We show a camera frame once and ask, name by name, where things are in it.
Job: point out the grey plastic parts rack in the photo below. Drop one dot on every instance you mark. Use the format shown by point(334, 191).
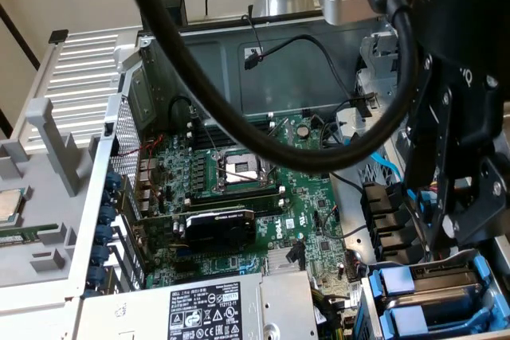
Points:
point(44, 212)

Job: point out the silver power supply unit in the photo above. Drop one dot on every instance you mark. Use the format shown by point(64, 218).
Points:
point(139, 316)

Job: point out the metal rear port block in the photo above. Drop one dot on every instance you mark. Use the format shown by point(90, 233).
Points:
point(145, 192)

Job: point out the silver metal drive cage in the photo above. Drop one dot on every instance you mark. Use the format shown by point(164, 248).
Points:
point(378, 77)

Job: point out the silver CPU chip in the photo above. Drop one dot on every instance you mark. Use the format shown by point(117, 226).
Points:
point(8, 204)

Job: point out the green RAM stick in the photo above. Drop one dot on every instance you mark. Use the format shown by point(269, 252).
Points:
point(24, 234)

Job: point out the metal CPU socket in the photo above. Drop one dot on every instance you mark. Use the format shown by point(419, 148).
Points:
point(239, 170)

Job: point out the black tripod leg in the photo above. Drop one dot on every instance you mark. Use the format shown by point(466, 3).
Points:
point(20, 37)

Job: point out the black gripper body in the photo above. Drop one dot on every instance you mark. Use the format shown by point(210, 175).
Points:
point(470, 17)

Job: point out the black RAM slot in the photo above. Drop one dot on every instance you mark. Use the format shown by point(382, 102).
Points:
point(263, 208)
point(211, 130)
point(211, 139)
point(239, 193)

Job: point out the blue slot retention clip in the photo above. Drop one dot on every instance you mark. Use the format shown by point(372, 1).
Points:
point(110, 197)
point(97, 276)
point(114, 179)
point(100, 255)
point(107, 215)
point(104, 234)

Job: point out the green motherboard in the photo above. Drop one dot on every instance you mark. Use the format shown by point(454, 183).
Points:
point(303, 196)

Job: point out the open metal PC case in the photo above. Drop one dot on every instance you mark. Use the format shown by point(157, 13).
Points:
point(299, 89)

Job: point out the small black box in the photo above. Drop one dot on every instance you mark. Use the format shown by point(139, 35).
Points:
point(177, 5)

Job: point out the round coin battery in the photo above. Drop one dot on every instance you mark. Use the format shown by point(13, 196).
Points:
point(304, 130)

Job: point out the thin metal locking lever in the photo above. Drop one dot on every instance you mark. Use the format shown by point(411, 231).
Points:
point(205, 133)
point(281, 126)

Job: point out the silver finned heatsink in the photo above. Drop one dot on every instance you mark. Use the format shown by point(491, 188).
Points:
point(277, 260)

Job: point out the black graphics card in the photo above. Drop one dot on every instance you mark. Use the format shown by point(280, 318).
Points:
point(223, 232)

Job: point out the hard drive with blue caddy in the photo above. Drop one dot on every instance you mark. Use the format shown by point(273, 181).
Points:
point(368, 312)

